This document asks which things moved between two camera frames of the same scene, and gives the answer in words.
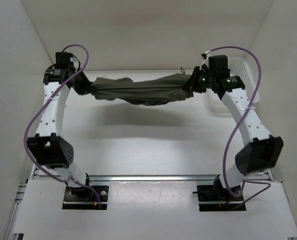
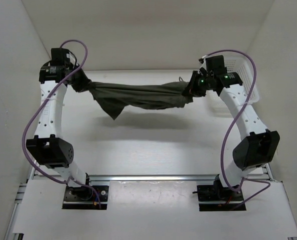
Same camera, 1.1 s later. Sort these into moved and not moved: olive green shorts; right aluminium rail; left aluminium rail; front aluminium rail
Moved: olive green shorts
Not moved: front aluminium rail; right aluminium rail; left aluminium rail
